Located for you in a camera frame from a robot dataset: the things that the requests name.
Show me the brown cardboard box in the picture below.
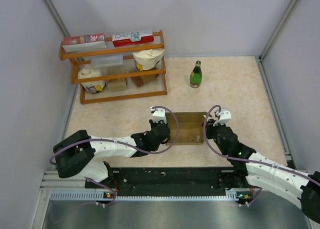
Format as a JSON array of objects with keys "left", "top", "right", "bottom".
[{"left": 166, "top": 111, "right": 207, "bottom": 146}]

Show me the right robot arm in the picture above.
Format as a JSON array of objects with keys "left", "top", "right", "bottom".
[{"left": 203, "top": 119, "right": 320, "bottom": 223}]

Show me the clear plastic box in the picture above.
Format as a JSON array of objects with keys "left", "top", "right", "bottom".
[{"left": 91, "top": 55, "right": 124, "bottom": 69}]

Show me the purple cable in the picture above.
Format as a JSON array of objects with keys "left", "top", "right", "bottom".
[
  {"left": 202, "top": 104, "right": 320, "bottom": 207},
  {"left": 48, "top": 105, "right": 180, "bottom": 207}
]

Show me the grey slotted cable duct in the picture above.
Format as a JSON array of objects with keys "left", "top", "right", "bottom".
[{"left": 50, "top": 190, "right": 251, "bottom": 202}]

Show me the white bag lower shelf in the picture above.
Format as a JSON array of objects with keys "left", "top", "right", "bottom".
[{"left": 77, "top": 65, "right": 107, "bottom": 95}]

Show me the red white carton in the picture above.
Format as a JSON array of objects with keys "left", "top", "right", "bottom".
[
  {"left": 112, "top": 29, "right": 154, "bottom": 48},
  {"left": 62, "top": 33, "right": 107, "bottom": 53}
]

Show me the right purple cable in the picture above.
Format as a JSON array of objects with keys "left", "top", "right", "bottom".
[{"left": 202, "top": 104, "right": 320, "bottom": 207}]

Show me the red white carton right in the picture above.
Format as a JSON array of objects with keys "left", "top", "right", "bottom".
[{"left": 112, "top": 29, "right": 154, "bottom": 48}]

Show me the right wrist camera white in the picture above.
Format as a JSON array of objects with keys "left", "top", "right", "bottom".
[{"left": 214, "top": 108, "right": 232, "bottom": 124}]

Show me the small grey scrap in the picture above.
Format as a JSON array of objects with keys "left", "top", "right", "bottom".
[{"left": 189, "top": 135, "right": 201, "bottom": 144}]

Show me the white bag upper shelf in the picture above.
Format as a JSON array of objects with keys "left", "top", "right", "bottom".
[{"left": 132, "top": 48, "right": 165, "bottom": 71}]

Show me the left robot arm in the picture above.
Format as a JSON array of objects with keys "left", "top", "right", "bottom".
[{"left": 53, "top": 119, "right": 171, "bottom": 188}]

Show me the brown block on shelf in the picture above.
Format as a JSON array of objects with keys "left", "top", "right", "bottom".
[{"left": 131, "top": 74, "right": 159, "bottom": 88}]

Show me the orange wooden shelf rack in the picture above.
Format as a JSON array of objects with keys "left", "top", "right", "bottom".
[{"left": 59, "top": 30, "right": 168, "bottom": 105}]

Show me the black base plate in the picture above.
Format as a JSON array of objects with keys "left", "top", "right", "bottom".
[{"left": 84, "top": 166, "right": 265, "bottom": 197}]

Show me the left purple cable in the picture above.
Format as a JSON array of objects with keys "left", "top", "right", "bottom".
[{"left": 48, "top": 105, "right": 180, "bottom": 207}]

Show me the red white carton left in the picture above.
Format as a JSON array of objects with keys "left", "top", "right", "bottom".
[{"left": 62, "top": 33, "right": 107, "bottom": 53}]

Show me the green glass bottle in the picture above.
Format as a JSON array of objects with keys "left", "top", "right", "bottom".
[{"left": 189, "top": 60, "right": 203, "bottom": 88}]

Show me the white bag shelf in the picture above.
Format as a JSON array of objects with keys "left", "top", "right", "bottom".
[
  {"left": 77, "top": 65, "right": 107, "bottom": 95},
  {"left": 132, "top": 48, "right": 165, "bottom": 71}
]

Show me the tan block on shelf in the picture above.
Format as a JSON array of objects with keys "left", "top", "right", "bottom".
[{"left": 107, "top": 78, "right": 127, "bottom": 92}]

